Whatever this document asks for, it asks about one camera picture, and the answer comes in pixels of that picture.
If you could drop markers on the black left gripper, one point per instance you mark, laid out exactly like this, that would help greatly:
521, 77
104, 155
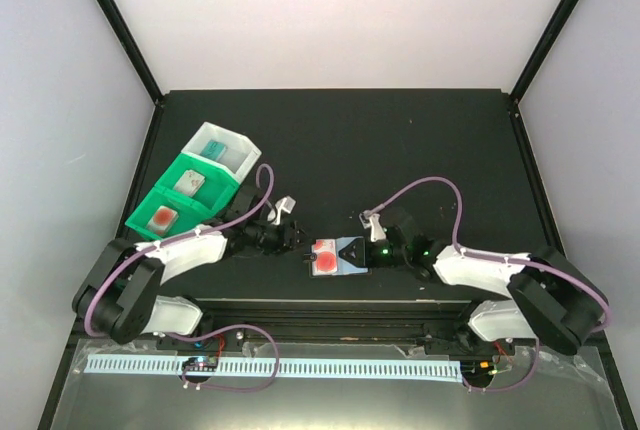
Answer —
281, 245

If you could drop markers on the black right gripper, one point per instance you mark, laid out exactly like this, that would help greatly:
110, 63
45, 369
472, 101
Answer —
374, 265

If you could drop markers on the red circle card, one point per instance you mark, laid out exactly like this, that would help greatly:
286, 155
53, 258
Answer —
162, 220
324, 257

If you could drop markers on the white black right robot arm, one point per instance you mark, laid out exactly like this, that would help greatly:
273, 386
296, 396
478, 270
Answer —
538, 296

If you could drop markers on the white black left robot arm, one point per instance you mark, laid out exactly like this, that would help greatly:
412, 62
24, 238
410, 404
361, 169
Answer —
120, 297

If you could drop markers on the white card in green bin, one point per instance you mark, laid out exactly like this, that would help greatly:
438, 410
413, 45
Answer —
189, 183

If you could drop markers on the teal card in white bin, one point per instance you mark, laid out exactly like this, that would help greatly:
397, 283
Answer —
213, 150

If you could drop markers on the red circle card in bin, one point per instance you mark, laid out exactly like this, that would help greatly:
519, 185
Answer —
162, 220

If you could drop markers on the green bin middle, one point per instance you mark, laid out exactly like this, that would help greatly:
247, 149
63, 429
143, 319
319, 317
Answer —
218, 189

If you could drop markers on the green bin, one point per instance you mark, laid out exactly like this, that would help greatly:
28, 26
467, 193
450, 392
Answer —
218, 189
191, 213

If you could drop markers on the white bin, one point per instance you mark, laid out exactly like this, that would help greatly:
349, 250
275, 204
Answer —
239, 159

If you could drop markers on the green bin near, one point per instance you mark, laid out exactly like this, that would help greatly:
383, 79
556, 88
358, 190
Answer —
191, 213

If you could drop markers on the left controller board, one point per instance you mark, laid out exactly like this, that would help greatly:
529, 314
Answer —
200, 364

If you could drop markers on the controller board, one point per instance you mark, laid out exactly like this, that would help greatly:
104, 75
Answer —
200, 364
474, 369

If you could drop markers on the right controller board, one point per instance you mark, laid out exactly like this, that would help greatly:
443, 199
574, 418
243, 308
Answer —
474, 369

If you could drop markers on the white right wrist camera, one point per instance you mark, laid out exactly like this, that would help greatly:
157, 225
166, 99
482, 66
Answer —
371, 222

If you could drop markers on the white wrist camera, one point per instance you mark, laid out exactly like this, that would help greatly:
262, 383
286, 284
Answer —
371, 222
282, 207

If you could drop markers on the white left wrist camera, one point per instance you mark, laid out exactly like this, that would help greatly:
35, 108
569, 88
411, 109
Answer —
282, 207

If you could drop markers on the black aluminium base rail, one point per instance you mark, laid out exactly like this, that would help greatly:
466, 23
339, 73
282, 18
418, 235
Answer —
438, 326

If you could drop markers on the white slotted cable duct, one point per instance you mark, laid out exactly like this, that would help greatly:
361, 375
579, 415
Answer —
310, 368

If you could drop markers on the black left frame post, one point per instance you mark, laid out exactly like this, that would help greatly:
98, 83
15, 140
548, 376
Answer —
119, 26

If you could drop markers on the black frame post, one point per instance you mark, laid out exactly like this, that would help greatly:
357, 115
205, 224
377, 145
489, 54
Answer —
119, 26
559, 18

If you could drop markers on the black right frame post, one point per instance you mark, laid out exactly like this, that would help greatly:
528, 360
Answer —
559, 18

